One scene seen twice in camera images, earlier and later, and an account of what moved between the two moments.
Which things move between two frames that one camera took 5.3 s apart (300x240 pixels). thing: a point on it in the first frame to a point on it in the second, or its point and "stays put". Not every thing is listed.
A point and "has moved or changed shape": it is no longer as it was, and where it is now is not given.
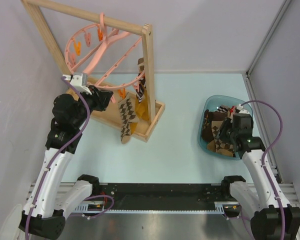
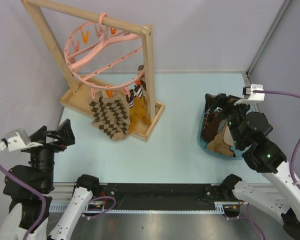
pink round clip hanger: (109, 59) stays put
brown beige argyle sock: (127, 112) to (116, 122)
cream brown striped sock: (141, 65) has moved or changed shape
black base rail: (157, 196) stays put
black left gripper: (101, 98) to (64, 133)
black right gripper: (227, 122) to (220, 100)
